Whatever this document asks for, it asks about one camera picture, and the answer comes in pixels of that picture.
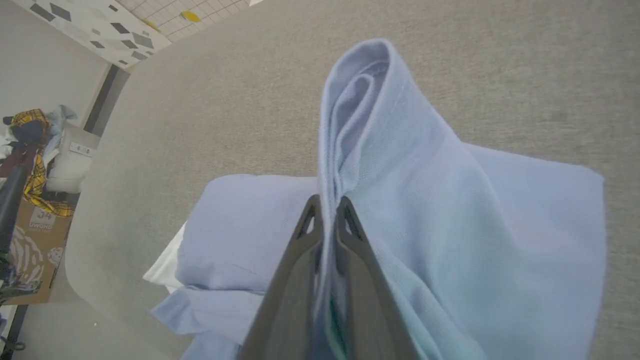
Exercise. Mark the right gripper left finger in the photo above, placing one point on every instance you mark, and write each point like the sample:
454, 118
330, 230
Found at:
285, 320

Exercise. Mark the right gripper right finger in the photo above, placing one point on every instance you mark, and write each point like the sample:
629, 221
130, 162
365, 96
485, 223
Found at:
365, 310

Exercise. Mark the light blue garment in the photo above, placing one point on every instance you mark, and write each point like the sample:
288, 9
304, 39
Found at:
450, 225

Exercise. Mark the printed brown cardboard box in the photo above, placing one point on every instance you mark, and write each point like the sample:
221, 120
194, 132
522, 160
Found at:
40, 250

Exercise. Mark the white plastic container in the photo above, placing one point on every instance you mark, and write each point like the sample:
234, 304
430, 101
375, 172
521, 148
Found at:
70, 165

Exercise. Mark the yellow plaid cloth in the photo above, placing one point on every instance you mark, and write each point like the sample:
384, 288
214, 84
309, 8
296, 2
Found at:
37, 182

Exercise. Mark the black tube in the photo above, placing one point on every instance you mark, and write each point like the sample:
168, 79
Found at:
12, 200

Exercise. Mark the dark navy cloth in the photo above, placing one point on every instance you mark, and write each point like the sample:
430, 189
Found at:
27, 132

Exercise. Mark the lemon print partition panel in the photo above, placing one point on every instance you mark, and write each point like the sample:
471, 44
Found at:
200, 12

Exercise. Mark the grey shapes print partition panel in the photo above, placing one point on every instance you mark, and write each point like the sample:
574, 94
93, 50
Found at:
100, 25

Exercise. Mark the black panel stand post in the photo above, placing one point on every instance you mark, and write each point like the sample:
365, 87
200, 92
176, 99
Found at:
105, 100

